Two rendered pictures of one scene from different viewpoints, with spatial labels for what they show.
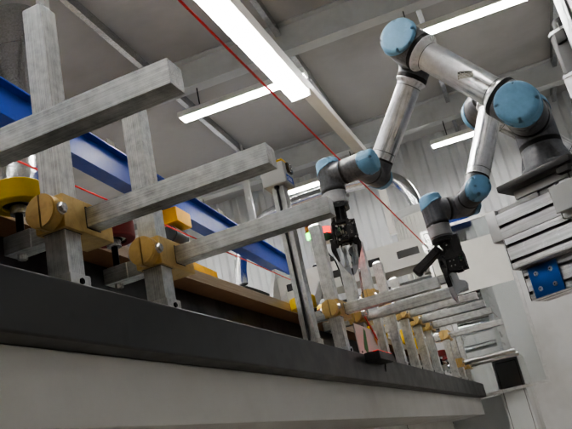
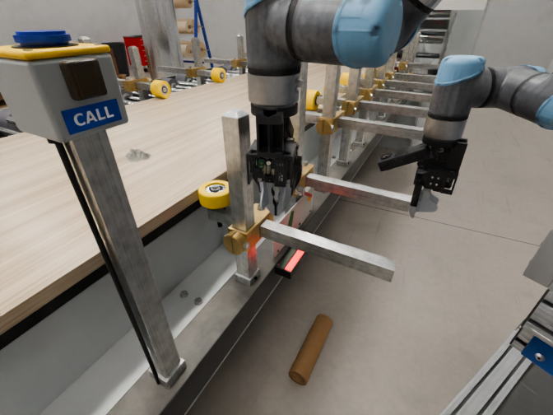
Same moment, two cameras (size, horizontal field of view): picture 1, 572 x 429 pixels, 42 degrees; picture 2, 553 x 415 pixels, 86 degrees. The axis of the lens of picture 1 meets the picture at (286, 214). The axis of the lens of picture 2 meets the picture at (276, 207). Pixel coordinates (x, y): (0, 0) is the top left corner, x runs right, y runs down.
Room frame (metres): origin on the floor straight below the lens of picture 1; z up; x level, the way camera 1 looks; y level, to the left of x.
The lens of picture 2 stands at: (1.66, -0.24, 1.24)
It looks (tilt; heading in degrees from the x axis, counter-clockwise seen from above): 33 degrees down; 10
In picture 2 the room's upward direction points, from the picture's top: straight up
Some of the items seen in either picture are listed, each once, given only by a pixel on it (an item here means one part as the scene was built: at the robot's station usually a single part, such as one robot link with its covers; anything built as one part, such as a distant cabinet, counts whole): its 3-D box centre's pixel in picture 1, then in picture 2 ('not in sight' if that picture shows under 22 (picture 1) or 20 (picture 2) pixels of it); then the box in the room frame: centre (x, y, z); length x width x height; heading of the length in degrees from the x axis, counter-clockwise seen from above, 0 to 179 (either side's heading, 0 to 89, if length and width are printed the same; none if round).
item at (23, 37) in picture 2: not in sight; (45, 42); (1.90, 0.00, 1.22); 0.04 x 0.04 x 0.02
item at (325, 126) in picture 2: (372, 298); (330, 122); (2.65, -0.24, 0.95); 0.14 x 0.06 x 0.05; 162
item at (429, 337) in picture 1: (431, 342); (386, 90); (3.57, -0.55, 0.87); 0.04 x 0.04 x 0.48; 72
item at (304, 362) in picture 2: not in sight; (312, 347); (2.41, -0.26, 0.04); 0.30 x 0.08 x 0.08; 162
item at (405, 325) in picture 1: (407, 332); (364, 111); (3.10, -0.39, 0.87); 0.04 x 0.04 x 0.48; 72
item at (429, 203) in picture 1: (434, 210); (457, 87); (2.32, -0.48, 1.12); 0.09 x 0.08 x 0.11; 100
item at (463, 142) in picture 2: (449, 254); (437, 163); (2.32, -0.49, 0.96); 0.09 x 0.08 x 0.12; 72
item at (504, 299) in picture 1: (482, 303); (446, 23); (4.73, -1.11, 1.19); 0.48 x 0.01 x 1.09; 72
